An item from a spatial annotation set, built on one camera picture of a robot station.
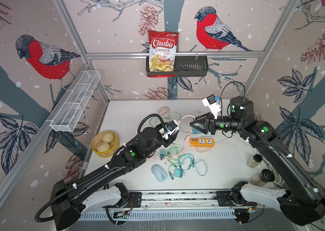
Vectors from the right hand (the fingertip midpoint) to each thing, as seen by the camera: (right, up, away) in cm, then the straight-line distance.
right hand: (192, 121), depth 60 cm
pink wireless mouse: (-14, +5, +51) cm, 53 cm away
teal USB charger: (-4, -31, +21) cm, 38 cm away
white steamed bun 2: (-51, -18, +27) cm, 60 cm away
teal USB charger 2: (-14, -22, +27) cm, 38 cm away
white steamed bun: (-50, -13, +32) cm, 60 cm away
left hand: (-7, -2, +8) cm, 10 cm away
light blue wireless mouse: (-17, -30, +21) cm, 40 cm away
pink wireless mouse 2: (-20, -25, +28) cm, 43 cm away
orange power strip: (+12, -16, +32) cm, 38 cm away
